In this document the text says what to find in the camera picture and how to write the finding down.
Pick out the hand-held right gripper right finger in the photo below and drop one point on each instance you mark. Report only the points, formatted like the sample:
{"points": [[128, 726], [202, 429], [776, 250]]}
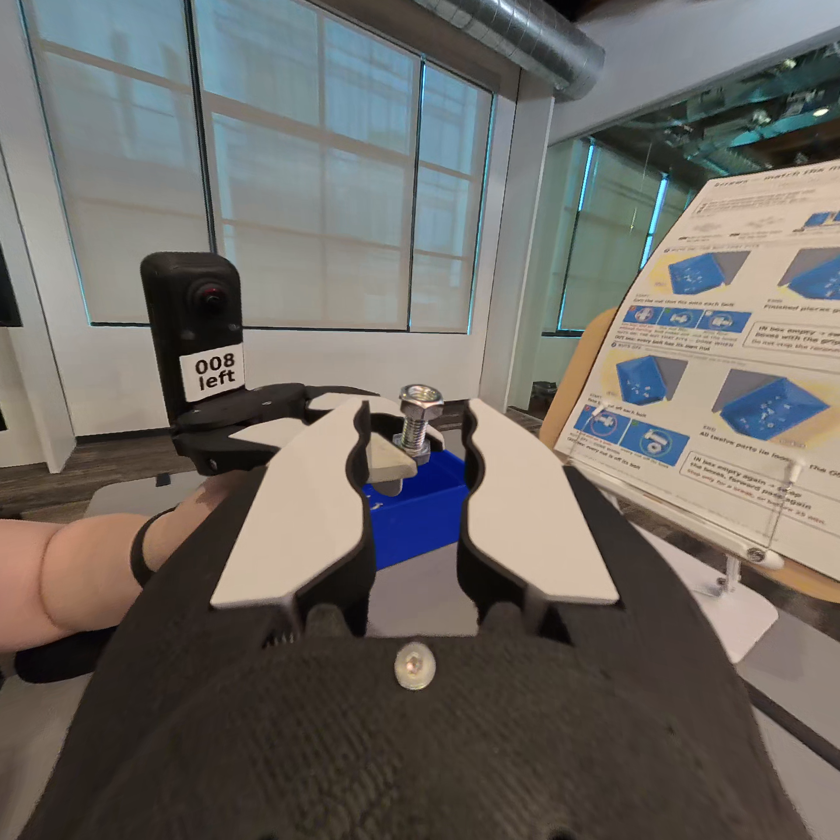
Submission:
{"points": [[538, 525]]}

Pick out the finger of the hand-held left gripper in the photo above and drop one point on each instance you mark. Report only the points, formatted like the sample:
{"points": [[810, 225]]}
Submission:
{"points": [[334, 403], [390, 459]]}

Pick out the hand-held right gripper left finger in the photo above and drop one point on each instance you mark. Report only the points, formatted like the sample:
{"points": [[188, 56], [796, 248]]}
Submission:
{"points": [[289, 525]]}

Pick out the large silver hex bolt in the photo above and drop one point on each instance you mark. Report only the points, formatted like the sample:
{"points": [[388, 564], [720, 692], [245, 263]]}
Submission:
{"points": [[417, 433]]}

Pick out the blue plastic bin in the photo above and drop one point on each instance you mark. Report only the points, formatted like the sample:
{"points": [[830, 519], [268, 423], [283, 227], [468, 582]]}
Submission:
{"points": [[420, 518]]}

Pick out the person's left forearm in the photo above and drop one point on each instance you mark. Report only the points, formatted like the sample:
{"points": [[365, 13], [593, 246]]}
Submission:
{"points": [[65, 577]]}

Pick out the person's left hand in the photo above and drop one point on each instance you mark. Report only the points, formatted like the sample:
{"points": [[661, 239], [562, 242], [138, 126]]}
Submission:
{"points": [[197, 512]]}

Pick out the rounded wooden backing board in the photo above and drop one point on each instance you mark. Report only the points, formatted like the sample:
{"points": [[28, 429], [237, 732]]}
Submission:
{"points": [[577, 374]]}

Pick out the large multi-pane window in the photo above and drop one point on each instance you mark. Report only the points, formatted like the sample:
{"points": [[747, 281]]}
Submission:
{"points": [[262, 164]]}

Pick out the laminated instruction sheet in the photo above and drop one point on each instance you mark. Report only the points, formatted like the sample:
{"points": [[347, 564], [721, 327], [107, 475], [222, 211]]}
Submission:
{"points": [[722, 394]]}

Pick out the small glass window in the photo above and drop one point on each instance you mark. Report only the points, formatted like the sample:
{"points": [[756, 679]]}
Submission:
{"points": [[610, 249]]}

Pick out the large black wall display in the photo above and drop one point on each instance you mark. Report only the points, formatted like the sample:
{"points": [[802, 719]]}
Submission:
{"points": [[6, 289]]}

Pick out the silver ceiling air duct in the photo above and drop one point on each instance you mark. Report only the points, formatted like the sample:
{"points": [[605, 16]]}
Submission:
{"points": [[525, 39]]}

